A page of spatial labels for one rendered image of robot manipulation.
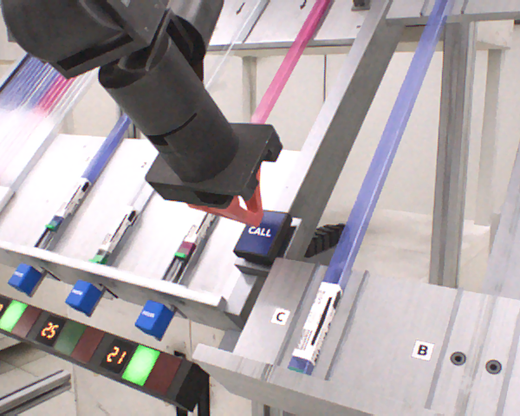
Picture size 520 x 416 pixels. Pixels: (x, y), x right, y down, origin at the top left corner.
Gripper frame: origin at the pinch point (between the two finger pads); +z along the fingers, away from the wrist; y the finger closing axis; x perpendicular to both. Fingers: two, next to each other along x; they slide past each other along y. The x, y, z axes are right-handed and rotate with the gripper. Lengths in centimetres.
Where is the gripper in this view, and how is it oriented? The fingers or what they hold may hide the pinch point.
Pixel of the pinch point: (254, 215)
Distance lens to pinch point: 54.0
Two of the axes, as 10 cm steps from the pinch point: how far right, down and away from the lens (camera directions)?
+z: 4.1, 5.5, 7.3
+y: -8.3, -1.2, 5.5
